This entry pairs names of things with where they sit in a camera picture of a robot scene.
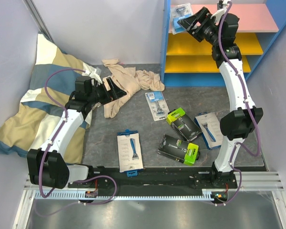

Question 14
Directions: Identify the beige cloth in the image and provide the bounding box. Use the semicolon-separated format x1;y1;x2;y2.
102;59;165;118

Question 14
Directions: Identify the patchwork pillow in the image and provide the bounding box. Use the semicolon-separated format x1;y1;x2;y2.
0;33;93;157

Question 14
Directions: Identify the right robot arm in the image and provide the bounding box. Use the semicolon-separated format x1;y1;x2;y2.
177;0;264;188

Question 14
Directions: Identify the blue blister razor pack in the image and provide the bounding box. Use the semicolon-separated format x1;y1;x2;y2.
170;2;193;35

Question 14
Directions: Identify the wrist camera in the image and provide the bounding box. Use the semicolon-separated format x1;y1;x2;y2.
211;0;229;21
84;68;102;84

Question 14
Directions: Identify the white razor box right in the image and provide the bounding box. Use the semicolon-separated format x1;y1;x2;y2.
194;112;223;150

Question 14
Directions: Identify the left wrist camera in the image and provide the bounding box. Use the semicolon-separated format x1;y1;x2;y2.
84;68;102;84

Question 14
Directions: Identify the white box blue razor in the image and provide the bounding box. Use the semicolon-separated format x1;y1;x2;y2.
117;129;144;177

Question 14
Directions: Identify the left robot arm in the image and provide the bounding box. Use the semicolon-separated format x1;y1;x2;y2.
27;76;127;189

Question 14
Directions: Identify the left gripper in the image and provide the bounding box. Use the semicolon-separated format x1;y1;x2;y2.
87;78;126;105

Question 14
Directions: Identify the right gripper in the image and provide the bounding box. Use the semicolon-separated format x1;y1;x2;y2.
177;7;221;46

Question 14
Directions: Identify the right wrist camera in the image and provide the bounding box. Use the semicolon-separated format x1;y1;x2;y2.
211;0;229;21

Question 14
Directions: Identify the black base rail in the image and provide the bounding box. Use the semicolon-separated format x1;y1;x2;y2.
69;166;244;193

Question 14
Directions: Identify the clear blister razor pack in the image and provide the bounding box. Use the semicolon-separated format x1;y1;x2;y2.
145;91;169;121

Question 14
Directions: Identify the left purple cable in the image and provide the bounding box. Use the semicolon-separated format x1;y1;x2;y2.
39;68;86;198

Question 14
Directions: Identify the blue shelf unit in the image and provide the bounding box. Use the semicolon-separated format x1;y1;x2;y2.
161;0;286;87

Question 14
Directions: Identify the slotted cable duct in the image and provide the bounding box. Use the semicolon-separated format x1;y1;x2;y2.
47;190;214;201

